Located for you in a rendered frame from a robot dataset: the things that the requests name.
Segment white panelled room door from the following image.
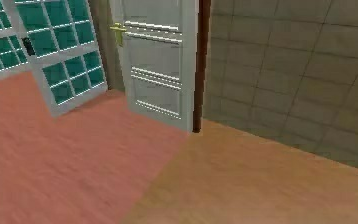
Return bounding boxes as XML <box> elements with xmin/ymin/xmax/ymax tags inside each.
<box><xmin>108</xmin><ymin>0</ymin><xmax>200</xmax><ymax>133</ymax></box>

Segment white glazed door teal panes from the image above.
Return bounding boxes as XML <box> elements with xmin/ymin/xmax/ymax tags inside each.
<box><xmin>1</xmin><ymin>0</ymin><xmax>109</xmax><ymax>119</ymax></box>
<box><xmin>0</xmin><ymin>0</ymin><xmax>31</xmax><ymax>85</ymax></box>

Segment brass door handle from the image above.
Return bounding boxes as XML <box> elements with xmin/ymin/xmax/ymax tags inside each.
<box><xmin>109</xmin><ymin>22</ymin><xmax>128</xmax><ymax>48</ymax></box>

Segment black door handle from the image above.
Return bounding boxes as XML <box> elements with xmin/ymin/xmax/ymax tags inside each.
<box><xmin>21</xmin><ymin>36</ymin><xmax>37</xmax><ymax>57</ymax></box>

